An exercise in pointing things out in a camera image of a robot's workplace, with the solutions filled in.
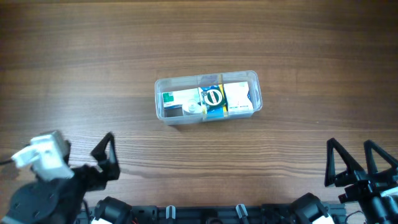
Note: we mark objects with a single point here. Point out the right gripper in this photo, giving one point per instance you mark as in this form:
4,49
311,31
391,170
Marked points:
358,182

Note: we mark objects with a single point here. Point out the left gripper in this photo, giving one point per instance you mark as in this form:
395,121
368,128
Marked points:
94,173

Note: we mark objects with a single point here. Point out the white green medicine box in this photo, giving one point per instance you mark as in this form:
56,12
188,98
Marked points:
176,99

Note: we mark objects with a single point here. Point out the small white bottle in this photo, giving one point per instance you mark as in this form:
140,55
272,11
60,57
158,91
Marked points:
191,107

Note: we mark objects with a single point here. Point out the blue VapoDrops box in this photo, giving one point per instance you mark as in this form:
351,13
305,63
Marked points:
215,113

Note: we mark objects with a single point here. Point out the green Zam-Buk box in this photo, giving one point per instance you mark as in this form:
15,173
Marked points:
212,97

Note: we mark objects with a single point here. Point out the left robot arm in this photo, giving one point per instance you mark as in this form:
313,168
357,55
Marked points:
57,194

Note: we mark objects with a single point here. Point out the clear plastic container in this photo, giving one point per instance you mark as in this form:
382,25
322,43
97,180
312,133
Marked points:
175,116

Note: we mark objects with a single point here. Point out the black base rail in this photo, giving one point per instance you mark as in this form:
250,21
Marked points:
267,213

